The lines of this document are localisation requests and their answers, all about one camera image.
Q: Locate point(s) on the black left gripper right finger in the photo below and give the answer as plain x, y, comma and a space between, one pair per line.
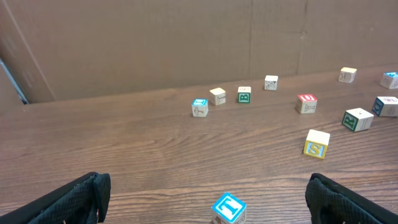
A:
331, 202

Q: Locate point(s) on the blue T block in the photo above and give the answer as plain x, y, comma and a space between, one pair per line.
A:
228, 209

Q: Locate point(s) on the plain wood block S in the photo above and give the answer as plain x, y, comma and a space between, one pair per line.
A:
316, 143

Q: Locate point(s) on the yellow top block far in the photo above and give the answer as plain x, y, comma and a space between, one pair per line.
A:
347, 75

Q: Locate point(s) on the wood block green J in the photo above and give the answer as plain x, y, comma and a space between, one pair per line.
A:
271, 82

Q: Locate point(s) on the red U block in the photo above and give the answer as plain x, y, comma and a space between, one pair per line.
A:
306, 103

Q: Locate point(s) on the wood block red side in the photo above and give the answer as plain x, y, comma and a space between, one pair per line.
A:
385, 106

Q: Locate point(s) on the yellow block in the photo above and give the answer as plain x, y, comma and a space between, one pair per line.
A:
218, 96
347, 75

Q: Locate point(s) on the yellow top block left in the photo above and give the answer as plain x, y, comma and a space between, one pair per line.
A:
218, 96

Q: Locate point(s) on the blue top block left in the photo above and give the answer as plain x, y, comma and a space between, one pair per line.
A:
200, 107

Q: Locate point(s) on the green B block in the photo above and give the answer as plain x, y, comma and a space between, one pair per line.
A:
244, 94

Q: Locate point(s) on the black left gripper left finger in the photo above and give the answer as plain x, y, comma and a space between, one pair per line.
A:
85, 200

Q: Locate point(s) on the blue P block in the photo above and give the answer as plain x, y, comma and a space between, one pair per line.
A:
389, 80

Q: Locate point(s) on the plain wood block R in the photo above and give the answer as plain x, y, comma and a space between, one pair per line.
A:
357, 119

